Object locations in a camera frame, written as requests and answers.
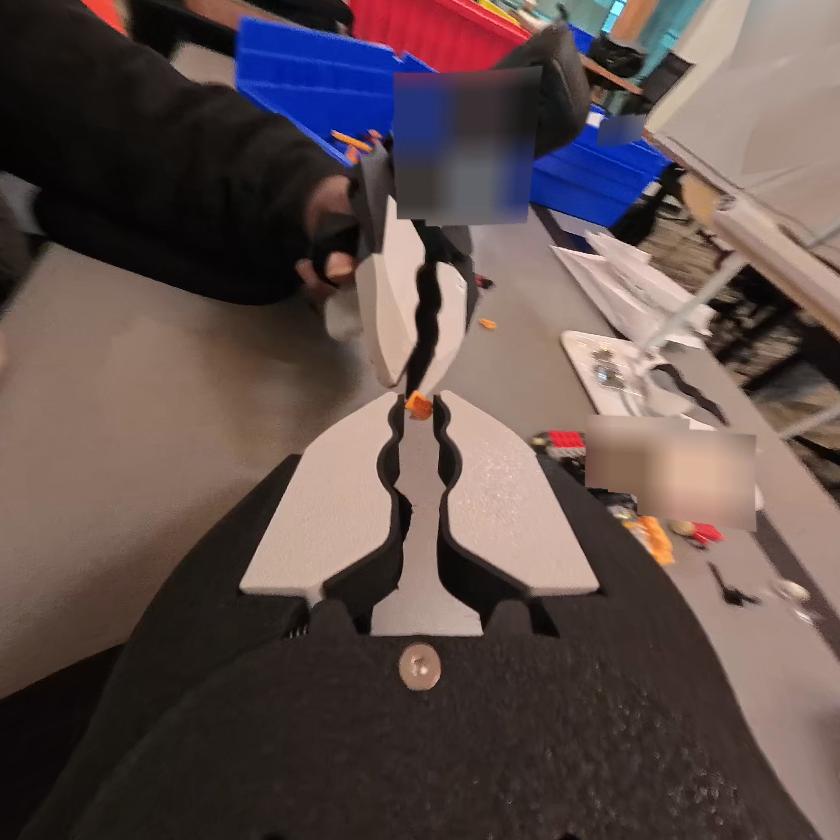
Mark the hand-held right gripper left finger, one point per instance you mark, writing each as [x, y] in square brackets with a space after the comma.
[328, 518]

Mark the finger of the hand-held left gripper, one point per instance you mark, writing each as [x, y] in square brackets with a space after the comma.
[390, 308]
[453, 315]

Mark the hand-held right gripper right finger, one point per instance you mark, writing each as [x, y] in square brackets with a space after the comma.
[518, 518]

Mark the black red toy car chassis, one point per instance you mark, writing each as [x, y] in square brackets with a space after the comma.
[564, 443]

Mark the small orange toy brick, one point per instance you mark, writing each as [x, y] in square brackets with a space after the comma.
[418, 405]

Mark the person's left hand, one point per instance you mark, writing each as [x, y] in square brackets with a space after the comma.
[328, 197]

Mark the black bag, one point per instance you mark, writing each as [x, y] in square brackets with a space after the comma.
[617, 56]

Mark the black mesh chair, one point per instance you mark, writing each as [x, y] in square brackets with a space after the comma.
[669, 82]

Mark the red plastic bin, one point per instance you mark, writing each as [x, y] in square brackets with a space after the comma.
[446, 33]

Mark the orange toy plate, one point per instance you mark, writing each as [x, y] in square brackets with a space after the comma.
[653, 541]

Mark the tan round toy piece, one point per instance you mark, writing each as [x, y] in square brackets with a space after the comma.
[681, 527]

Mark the clear bag of dark parts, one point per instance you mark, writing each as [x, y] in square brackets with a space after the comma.
[610, 371]

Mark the long orange toy parts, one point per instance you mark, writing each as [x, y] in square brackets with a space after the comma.
[354, 144]

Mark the small red toy piece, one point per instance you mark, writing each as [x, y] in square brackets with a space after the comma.
[705, 533]

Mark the small black toy part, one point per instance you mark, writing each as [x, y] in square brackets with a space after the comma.
[732, 587]

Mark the large blue plastic bin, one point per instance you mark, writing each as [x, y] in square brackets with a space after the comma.
[295, 72]

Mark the instruction booklet on stand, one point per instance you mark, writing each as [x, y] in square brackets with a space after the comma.
[774, 243]

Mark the white toy helmet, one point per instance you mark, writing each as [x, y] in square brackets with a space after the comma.
[791, 592]

